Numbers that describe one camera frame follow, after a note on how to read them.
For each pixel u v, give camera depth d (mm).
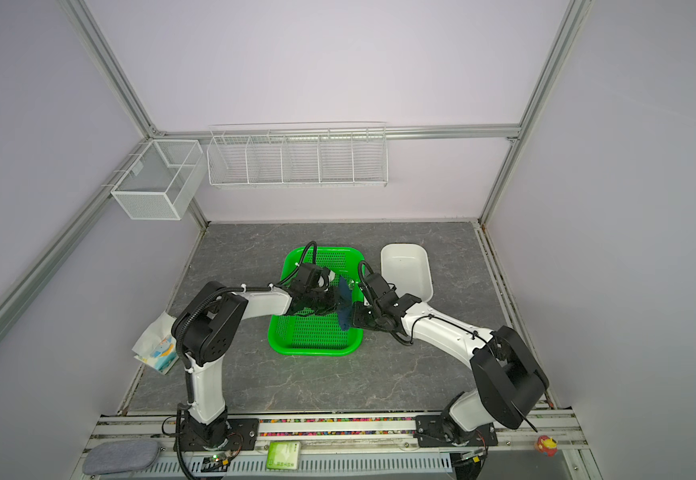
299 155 1052
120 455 692
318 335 912
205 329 523
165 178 992
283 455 694
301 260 823
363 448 725
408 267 1056
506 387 431
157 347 825
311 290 841
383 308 654
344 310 930
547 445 679
